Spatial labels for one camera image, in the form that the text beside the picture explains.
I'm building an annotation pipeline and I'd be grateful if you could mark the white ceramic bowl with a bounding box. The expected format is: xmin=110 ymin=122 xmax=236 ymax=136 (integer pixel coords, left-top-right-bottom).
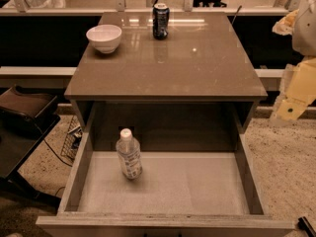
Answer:
xmin=86 ymin=25 xmax=122 ymax=53

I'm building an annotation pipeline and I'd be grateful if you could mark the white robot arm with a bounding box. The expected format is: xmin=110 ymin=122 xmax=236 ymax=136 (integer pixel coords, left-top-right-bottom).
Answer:
xmin=271 ymin=0 xmax=316 ymax=122

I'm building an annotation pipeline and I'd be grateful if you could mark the grey cabinet with glossy top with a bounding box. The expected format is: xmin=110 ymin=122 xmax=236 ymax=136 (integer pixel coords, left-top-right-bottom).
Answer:
xmin=63 ymin=11 xmax=269 ymax=135

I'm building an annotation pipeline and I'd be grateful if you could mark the clear plastic water bottle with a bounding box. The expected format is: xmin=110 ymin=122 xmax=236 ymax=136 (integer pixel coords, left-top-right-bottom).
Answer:
xmin=116 ymin=128 xmax=142 ymax=180

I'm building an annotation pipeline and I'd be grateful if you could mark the open grey drawer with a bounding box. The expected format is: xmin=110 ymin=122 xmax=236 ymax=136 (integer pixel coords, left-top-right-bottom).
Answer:
xmin=37 ymin=102 xmax=294 ymax=237

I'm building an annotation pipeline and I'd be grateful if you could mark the wire mesh basket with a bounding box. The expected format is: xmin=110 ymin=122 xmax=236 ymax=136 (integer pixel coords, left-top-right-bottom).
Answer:
xmin=61 ymin=116 xmax=82 ymax=162

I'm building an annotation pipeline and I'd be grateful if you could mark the dark chair at left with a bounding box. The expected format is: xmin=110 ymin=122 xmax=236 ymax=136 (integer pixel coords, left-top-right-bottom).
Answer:
xmin=0 ymin=85 xmax=60 ymax=208

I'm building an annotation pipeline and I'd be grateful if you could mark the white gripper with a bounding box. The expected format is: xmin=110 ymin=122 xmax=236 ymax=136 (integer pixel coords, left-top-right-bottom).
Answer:
xmin=271 ymin=57 xmax=316 ymax=122

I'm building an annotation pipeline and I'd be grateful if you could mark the black object bottom right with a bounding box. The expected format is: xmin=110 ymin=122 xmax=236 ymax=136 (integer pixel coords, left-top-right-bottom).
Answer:
xmin=298 ymin=216 xmax=316 ymax=237

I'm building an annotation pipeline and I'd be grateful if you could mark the black cable on floor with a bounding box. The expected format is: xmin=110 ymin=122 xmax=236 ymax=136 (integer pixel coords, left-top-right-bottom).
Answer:
xmin=34 ymin=123 xmax=73 ymax=168

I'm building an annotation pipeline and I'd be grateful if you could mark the dark blue soda can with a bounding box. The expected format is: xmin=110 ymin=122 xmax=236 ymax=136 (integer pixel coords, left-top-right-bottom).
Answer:
xmin=153 ymin=3 xmax=170 ymax=40

